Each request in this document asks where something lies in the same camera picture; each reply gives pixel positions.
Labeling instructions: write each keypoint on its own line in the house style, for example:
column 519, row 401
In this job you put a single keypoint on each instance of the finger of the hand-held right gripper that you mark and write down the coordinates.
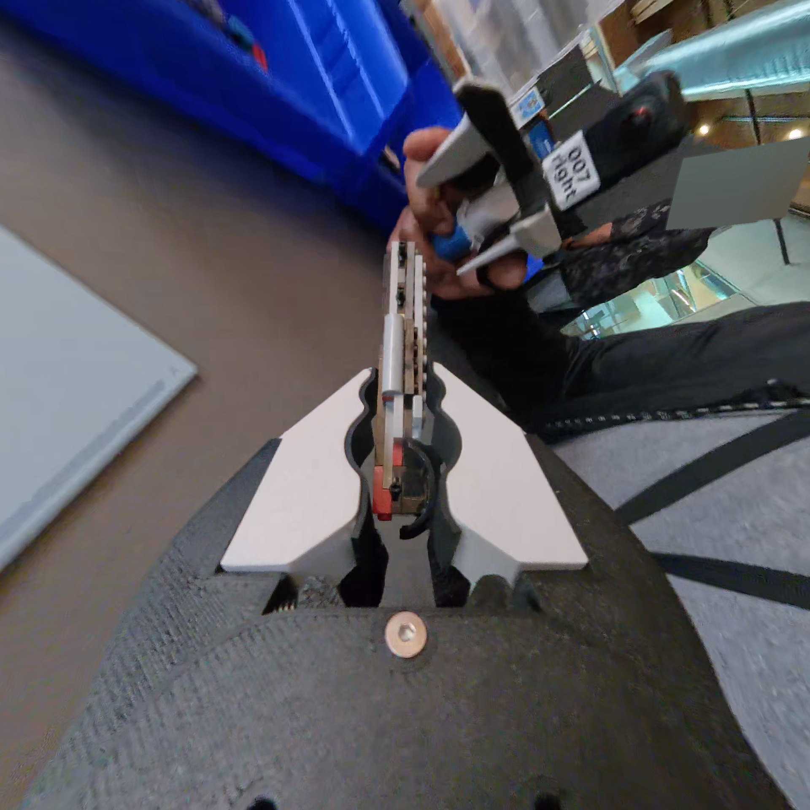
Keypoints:
column 525, row 237
column 459, row 155

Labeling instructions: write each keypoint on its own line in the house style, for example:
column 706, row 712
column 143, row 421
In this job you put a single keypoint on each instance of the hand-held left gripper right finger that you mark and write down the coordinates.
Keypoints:
column 512, row 506

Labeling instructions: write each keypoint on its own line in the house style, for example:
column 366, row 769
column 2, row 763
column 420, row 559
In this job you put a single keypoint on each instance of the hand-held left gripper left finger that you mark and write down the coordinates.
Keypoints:
column 304, row 500

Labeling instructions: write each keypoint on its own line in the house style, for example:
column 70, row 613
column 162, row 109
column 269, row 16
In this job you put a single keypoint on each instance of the toy brick assembly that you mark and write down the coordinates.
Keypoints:
column 393, row 379

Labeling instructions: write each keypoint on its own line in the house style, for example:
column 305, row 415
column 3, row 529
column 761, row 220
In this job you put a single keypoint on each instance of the person's right forearm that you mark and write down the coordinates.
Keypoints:
column 633, row 373

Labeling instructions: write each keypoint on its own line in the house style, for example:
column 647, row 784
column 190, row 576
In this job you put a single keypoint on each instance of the person's right hand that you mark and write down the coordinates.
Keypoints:
column 430, row 209

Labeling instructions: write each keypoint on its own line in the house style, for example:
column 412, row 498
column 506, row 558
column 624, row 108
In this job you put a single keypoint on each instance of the blue plastic bin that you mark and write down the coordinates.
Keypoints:
column 190, row 76
column 405, row 158

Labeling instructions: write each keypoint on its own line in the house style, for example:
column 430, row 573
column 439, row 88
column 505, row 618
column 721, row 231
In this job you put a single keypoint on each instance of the dark blue carton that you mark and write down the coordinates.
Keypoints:
column 541, row 140

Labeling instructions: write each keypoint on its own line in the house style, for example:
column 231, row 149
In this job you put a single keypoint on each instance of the small printed card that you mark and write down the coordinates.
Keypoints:
column 528, row 106

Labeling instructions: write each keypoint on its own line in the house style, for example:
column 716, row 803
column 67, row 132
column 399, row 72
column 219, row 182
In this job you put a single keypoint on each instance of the clear plastic drawer organizer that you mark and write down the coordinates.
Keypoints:
column 506, row 31

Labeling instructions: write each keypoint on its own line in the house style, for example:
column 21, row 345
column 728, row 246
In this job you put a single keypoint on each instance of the pile of loose toy bricks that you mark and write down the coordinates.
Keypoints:
column 243, row 38

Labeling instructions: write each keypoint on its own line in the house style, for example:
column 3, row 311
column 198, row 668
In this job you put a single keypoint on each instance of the pale blue instruction booklet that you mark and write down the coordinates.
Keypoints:
column 63, row 392

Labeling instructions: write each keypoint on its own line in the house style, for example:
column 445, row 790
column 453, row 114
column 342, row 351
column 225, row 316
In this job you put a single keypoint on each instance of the grey sweatshirt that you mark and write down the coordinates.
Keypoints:
column 747, row 664

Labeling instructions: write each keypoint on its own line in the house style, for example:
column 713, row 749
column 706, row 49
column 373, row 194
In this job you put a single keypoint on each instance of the silver metal air duct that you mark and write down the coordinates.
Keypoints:
column 728, row 57

